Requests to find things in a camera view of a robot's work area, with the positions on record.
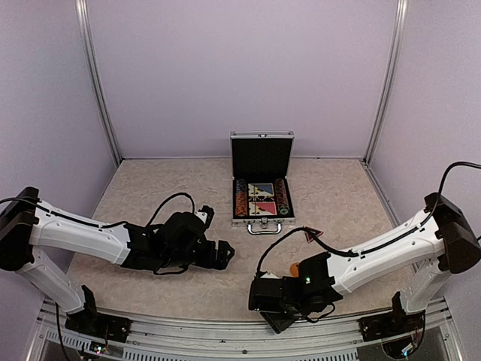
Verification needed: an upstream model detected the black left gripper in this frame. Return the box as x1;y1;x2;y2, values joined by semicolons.
161;239;234;270

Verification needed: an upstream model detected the green poker chip stack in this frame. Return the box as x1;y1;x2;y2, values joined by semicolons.
279;205;290;216

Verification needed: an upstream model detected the aluminium poker set case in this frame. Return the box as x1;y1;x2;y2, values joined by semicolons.
230;130;295;235

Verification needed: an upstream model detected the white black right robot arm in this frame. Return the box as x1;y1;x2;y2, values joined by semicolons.
248;190;480;340

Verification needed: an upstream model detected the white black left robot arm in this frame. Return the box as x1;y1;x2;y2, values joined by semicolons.
1;187;234;335

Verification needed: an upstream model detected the orange big blind button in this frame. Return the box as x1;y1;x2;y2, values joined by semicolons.
289;262;299;278

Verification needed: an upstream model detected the red playing card deck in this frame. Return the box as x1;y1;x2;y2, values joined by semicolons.
249;201;277;217

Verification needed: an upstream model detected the blue playing card deck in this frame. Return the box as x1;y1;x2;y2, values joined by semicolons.
248;183;274;198

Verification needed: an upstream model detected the right chip row in case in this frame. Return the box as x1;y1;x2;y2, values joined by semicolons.
274;178;289;209

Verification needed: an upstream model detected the black red triangular dealer button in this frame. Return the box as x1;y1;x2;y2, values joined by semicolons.
303;226;323;244

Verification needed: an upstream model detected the front aluminium rail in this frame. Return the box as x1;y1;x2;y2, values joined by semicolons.
26;308;467;361

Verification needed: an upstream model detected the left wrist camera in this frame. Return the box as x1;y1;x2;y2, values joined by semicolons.
195;205;215;229

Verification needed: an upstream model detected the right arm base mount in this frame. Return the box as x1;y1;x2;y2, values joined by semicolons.
358;313;397;342

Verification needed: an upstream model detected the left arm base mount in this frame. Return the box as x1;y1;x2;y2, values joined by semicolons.
65;311;132;343

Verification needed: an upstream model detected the left aluminium frame post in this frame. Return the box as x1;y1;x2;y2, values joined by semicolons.
75;0;123;167

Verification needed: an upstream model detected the aluminium frame post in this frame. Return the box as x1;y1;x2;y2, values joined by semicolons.
75;0;123;167
363;0;409;167

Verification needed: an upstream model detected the right aluminium frame post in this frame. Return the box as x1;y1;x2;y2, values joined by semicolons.
363;0;409;167

